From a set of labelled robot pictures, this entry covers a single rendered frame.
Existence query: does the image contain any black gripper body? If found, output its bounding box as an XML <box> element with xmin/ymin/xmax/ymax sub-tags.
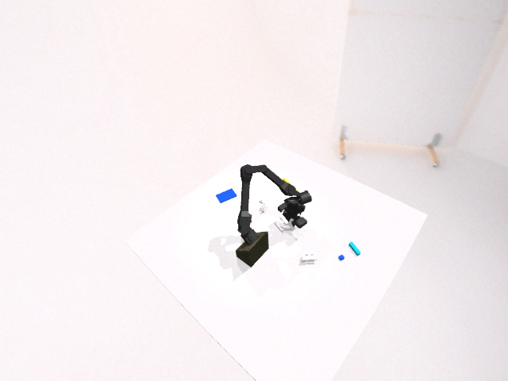
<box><xmin>278</xmin><ymin>202</ymin><xmax>308</xmax><ymax>229</ymax></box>

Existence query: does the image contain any teal rectangular block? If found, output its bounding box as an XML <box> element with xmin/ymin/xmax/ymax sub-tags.
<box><xmin>348</xmin><ymin>242</ymin><xmax>361</xmax><ymax>256</ymax></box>

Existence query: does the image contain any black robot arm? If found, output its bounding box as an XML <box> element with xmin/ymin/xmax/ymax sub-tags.
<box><xmin>237</xmin><ymin>164</ymin><xmax>313</xmax><ymax>245</ymax></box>

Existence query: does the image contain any blue flat rectangular plate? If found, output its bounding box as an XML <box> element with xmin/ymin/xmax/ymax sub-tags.
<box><xmin>216</xmin><ymin>189</ymin><xmax>237</xmax><ymax>203</ymax></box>

